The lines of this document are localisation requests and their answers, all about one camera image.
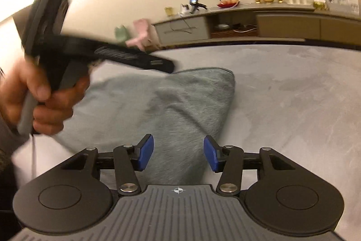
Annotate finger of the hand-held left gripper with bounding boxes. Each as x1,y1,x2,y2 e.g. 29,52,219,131
145,55,174,74

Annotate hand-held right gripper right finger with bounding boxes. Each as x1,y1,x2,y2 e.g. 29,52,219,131
204,135,296,197

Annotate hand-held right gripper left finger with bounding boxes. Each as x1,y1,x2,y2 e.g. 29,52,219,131
60,134,154,196

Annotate grey sweatshirt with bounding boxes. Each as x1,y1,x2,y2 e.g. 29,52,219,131
53,67,236,186

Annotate person's left hand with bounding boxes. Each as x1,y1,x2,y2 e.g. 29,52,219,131
0,58,91,136

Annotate pink plastic chair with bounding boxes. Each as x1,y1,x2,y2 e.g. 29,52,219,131
125,19,154,49

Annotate green plastic chair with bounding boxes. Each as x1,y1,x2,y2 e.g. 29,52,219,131
114,25,129,43

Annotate spare hand-held gripper device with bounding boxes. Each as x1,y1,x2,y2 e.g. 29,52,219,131
190,0,208,14

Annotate red fruit plate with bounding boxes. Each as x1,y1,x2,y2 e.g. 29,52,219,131
217,1,240,9

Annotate long grey sideboard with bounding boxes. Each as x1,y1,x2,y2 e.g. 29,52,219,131
151,2,361,47

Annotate grey storage box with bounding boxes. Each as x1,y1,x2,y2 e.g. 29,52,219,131
324,0,350,12

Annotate black power cable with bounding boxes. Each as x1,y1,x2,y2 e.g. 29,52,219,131
169,17,196,33

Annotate white cable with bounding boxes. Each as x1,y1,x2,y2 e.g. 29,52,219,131
209,2,252,12

